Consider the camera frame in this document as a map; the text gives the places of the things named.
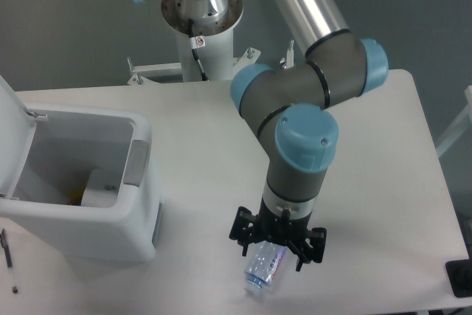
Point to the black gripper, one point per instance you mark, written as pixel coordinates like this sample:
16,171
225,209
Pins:
307,244

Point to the crushed clear plastic bottle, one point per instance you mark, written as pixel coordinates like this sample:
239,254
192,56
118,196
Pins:
263,266

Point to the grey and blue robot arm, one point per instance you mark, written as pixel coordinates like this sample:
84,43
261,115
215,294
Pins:
287,111

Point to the white open trash can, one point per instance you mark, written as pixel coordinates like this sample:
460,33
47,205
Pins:
49,150

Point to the black device at table edge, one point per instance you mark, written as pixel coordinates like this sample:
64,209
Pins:
459,274

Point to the black and white pen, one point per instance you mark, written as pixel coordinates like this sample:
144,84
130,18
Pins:
9,261

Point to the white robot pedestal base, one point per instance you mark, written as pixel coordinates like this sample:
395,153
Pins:
204,33

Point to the white frame at right edge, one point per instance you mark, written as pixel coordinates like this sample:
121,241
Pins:
458,127

